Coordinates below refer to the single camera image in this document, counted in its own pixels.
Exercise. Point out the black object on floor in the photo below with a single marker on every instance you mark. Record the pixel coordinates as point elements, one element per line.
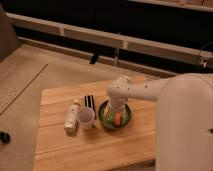
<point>4,137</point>

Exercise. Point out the white shelf rail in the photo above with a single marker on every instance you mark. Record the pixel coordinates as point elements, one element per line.
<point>138,45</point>

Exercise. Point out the green bowl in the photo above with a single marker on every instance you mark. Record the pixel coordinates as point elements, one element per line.
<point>107,119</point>

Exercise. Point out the white plastic bottle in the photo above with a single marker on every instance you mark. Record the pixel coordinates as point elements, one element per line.
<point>71,118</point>

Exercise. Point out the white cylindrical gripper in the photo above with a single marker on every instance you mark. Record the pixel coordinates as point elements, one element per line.
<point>116,105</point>

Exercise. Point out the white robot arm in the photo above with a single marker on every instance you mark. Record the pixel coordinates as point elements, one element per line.
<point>184,118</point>

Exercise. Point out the clear plastic cup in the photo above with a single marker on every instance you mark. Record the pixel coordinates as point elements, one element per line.
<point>86,117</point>

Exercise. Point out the wooden table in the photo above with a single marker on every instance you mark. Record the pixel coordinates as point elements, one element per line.
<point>97,149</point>

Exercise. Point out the black striped object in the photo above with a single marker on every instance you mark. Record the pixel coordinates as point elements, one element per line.
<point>89,101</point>

